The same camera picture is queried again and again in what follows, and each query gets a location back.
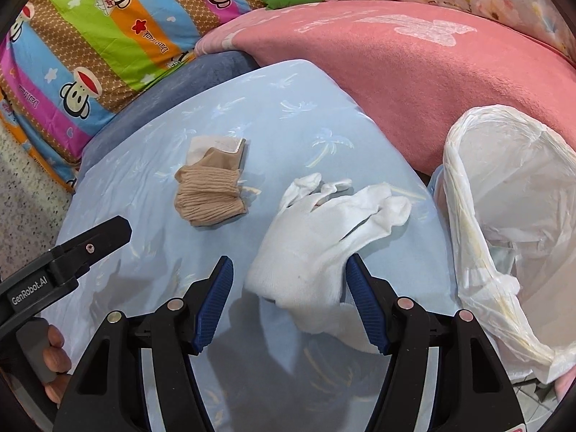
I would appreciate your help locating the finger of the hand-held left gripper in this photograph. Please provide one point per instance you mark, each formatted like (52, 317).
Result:
(103, 236)

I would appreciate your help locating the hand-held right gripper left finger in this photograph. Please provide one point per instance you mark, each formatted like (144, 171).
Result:
(216, 306)

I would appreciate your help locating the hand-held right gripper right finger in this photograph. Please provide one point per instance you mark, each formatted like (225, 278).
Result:
(366, 306)

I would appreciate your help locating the white sock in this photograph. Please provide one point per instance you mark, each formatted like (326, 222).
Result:
(306, 252)

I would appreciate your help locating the bin with white plastic bag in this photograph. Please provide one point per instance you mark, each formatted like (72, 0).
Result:
(517, 189)

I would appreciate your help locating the person's left hand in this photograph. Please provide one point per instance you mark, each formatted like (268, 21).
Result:
(56, 355)

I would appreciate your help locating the beige ribbed stocking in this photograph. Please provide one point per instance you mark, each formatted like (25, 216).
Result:
(207, 189)

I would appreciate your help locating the white glove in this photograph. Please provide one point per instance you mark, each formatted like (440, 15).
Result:
(299, 191)

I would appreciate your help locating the blue-grey cushion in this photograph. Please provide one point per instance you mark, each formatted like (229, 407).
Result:
(148, 103)

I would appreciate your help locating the pale blue palm-print sheet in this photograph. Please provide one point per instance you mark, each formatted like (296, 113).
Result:
(270, 121)

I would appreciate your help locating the striped monkey print quilt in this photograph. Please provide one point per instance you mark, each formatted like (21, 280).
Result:
(90, 31)

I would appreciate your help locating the pink blanket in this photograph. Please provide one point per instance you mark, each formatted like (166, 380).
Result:
(382, 76)

